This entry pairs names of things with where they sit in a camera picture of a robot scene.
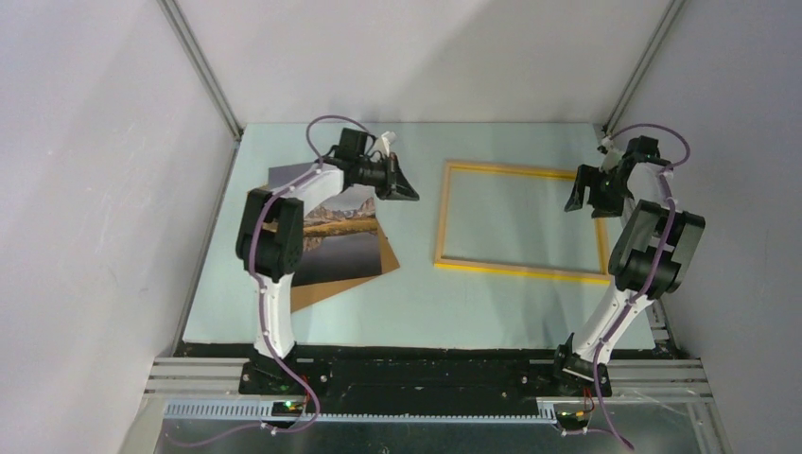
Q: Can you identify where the right aluminium corner post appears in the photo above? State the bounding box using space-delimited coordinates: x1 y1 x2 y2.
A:
601 0 688 133

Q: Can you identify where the left controller board with wires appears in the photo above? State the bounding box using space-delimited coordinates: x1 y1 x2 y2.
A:
270 378 311 417

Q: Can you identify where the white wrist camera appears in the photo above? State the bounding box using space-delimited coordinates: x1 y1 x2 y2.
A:
371 131 397 159
598 137 622 172

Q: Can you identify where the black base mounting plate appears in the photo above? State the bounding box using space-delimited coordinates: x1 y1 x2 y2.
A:
240 341 613 417

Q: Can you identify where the aluminium front rail frame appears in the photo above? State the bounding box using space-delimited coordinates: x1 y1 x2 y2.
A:
145 357 716 404

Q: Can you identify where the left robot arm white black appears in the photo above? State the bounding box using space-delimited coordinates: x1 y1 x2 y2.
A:
235 128 420 394

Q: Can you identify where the grey slotted cable duct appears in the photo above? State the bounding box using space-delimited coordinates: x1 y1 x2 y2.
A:
164 399 557 425

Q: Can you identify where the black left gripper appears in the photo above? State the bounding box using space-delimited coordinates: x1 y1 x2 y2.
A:
354 152 419 201

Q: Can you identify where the yellow wooden picture frame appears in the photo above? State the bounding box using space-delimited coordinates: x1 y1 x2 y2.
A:
433 160 611 285

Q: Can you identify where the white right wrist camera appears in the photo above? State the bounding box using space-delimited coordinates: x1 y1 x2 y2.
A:
598 137 622 172

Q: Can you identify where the aluminium corner post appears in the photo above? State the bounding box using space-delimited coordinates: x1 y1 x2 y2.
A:
157 0 244 141
601 0 688 133

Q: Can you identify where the left aluminium corner post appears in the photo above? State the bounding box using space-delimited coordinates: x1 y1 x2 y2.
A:
157 0 244 141

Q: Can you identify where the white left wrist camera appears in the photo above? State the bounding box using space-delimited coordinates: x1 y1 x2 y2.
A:
371 131 397 159

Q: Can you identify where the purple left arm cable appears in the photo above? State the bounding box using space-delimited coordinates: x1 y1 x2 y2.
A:
164 114 372 450

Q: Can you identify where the landscape photo print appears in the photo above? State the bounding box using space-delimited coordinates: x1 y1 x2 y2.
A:
268 163 382 288

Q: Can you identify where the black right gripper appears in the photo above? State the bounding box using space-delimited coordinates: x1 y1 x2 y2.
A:
564 164 632 218

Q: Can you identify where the right controller board with wires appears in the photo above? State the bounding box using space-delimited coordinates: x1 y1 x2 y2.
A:
556 387 596 430

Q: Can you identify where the controller board with wires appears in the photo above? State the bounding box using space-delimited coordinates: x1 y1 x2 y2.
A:
270 378 311 417
556 387 596 430

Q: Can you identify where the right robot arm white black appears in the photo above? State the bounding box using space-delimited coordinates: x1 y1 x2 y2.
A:
549 136 706 395

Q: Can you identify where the brown cardboard backing board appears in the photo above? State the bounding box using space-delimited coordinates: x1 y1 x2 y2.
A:
240 196 400 311

